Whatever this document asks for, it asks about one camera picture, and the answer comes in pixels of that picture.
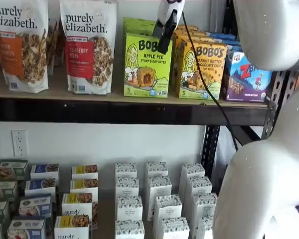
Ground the white floral print box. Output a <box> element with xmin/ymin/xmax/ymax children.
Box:
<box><xmin>116</xmin><ymin>196</ymin><xmax>144</xmax><ymax>222</ymax></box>
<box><xmin>158</xmin><ymin>217</ymin><xmax>190</xmax><ymax>239</ymax></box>
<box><xmin>183</xmin><ymin>176</ymin><xmax>213</xmax><ymax>200</ymax></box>
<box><xmin>178</xmin><ymin>163</ymin><xmax>206</xmax><ymax>197</ymax></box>
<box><xmin>189</xmin><ymin>193</ymin><xmax>218</xmax><ymax>232</ymax></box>
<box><xmin>146</xmin><ymin>176</ymin><xmax>173</xmax><ymax>222</ymax></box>
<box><xmin>115</xmin><ymin>163</ymin><xmax>138</xmax><ymax>179</ymax></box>
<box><xmin>152</xmin><ymin>194</ymin><xmax>183</xmax><ymax>225</ymax></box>
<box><xmin>115</xmin><ymin>177</ymin><xmax>140</xmax><ymax>198</ymax></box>
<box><xmin>145</xmin><ymin>161</ymin><xmax>169</xmax><ymax>178</ymax></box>
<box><xmin>195</xmin><ymin>216</ymin><xmax>215</xmax><ymax>239</ymax></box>
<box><xmin>115</xmin><ymin>220</ymin><xmax>146</xmax><ymax>239</ymax></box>

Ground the green Bobo's apple pie box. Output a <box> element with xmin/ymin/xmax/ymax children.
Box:
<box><xmin>123</xmin><ymin>31</ymin><xmax>173</xmax><ymax>98</ymax></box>
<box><xmin>124</xmin><ymin>24</ymin><xmax>158</xmax><ymax>36</ymax></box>
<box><xmin>123</xmin><ymin>16</ymin><xmax>157</xmax><ymax>26</ymax></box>

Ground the white wall outlet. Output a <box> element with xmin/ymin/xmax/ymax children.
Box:
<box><xmin>10</xmin><ymin>129</ymin><xmax>29</xmax><ymax>157</ymax></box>

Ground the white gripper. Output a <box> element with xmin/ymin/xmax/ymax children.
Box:
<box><xmin>152</xmin><ymin>0</ymin><xmax>187</xmax><ymax>53</ymax></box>

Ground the orange label granola bag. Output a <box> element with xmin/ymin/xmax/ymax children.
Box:
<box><xmin>0</xmin><ymin>0</ymin><xmax>50</xmax><ymax>94</ymax></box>

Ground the blue white oatmeal box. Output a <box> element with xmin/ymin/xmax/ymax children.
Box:
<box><xmin>18</xmin><ymin>194</ymin><xmax>53</xmax><ymax>219</ymax></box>
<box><xmin>24</xmin><ymin>178</ymin><xmax>56</xmax><ymax>197</ymax></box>
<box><xmin>6</xmin><ymin>216</ymin><xmax>47</xmax><ymax>239</ymax></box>
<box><xmin>30</xmin><ymin>163</ymin><xmax>60</xmax><ymax>180</ymax></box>

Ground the yellow Bobo's peanut butter box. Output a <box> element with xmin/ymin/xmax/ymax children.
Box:
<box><xmin>172</xmin><ymin>29</ymin><xmax>210</xmax><ymax>42</ymax></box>
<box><xmin>175</xmin><ymin>24</ymin><xmax>200</xmax><ymax>32</ymax></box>
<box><xmin>174</xmin><ymin>34</ymin><xmax>228</xmax><ymax>101</ymax></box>

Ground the wooden shelf board with snacks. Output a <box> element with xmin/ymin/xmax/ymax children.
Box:
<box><xmin>0</xmin><ymin>65</ymin><xmax>269</xmax><ymax>108</ymax></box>

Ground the black cable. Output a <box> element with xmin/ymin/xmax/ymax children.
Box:
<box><xmin>180</xmin><ymin>9</ymin><xmax>240</xmax><ymax>151</ymax></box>

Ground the yellow white granola box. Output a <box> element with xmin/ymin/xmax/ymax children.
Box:
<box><xmin>70</xmin><ymin>178</ymin><xmax>99</xmax><ymax>197</ymax></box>
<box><xmin>61</xmin><ymin>193</ymin><xmax>99</xmax><ymax>230</ymax></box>
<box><xmin>54</xmin><ymin>215</ymin><xmax>91</xmax><ymax>239</ymax></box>
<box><xmin>71</xmin><ymin>164</ymin><xmax>99</xmax><ymax>180</ymax></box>

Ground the blue purple Zbar box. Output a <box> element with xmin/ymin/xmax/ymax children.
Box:
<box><xmin>208</xmin><ymin>31</ymin><xmax>240</xmax><ymax>44</ymax></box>
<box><xmin>222</xmin><ymin>50</ymin><xmax>274</xmax><ymax>103</ymax></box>
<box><xmin>224</xmin><ymin>42</ymin><xmax>243</xmax><ymax>53</ymax></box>

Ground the black metal shelf frame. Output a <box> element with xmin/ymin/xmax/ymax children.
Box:
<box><xmin>0</xmin><ymin>0</ymin><xmax>299</xmax><ymax>181</ymax></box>

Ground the red label granola bag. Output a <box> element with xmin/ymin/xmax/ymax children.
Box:
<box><xmin>59</xmin><ymin>0</ymin><xmax>118</xmax><ymax>96</ymax></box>

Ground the white granola bag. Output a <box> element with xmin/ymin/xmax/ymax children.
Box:
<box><xmin>45</xmin><ymin>19</ymin><xmax>67</xmax><ymax>68</ymax></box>

